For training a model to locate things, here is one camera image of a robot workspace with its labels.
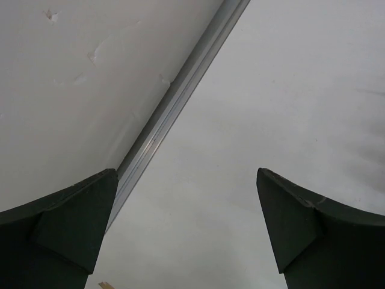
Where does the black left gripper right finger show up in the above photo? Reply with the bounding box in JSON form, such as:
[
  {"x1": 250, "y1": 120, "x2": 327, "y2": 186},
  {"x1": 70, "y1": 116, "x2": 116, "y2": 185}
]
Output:
[{"x1": 256, "y1": 168, "x2": 384, "y2": 288}]

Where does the aluminium table edge rail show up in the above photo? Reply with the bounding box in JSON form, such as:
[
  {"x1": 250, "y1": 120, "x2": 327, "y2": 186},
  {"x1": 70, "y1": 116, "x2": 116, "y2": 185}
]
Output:
[{"x1": 106, "y1": 0, "x2": 250, "y2": 229}]

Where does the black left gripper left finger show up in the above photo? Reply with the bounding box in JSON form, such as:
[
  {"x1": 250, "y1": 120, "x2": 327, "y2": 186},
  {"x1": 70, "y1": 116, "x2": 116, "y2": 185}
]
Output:
[{"x1": 1, "y1": 169, "x2": 118, "y2": 288}]

